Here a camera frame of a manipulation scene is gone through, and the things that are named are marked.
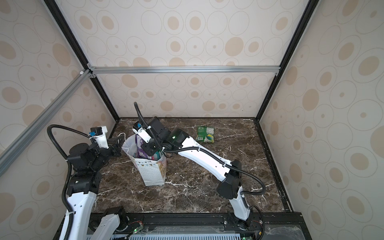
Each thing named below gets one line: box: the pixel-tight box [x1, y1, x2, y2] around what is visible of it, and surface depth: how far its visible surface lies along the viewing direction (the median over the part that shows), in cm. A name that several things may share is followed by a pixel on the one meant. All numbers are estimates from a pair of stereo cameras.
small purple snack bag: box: [135, 134, 152, 160], surface depth 75 cm
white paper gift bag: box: [122, 134, 167, 186], surface depth 77 cm
